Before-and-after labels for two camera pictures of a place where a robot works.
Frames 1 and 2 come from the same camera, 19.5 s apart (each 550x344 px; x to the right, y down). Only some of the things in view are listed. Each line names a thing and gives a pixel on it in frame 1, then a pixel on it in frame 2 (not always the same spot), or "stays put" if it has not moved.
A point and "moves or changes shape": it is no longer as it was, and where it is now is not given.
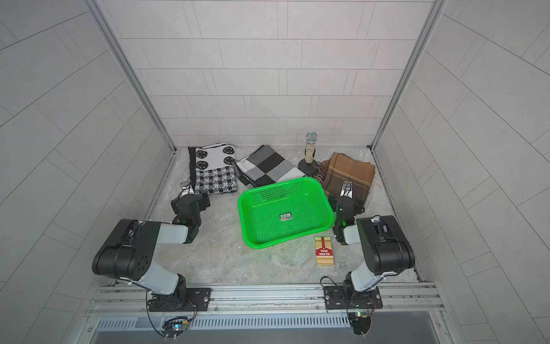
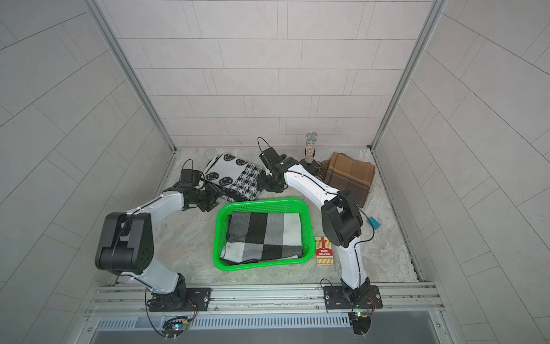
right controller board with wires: (360, 322) stays put
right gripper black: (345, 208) to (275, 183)
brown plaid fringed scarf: (343, 168) stays put
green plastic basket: (276, 213) to (265, 205)
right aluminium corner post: (435, 13) stays put
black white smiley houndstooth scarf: (211, 168) moves or changes shape
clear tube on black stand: (309, 166) stays put
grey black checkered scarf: (266, 166) to (255, 237)
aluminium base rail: (398, 301) stays put
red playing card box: (324, 251) stays put
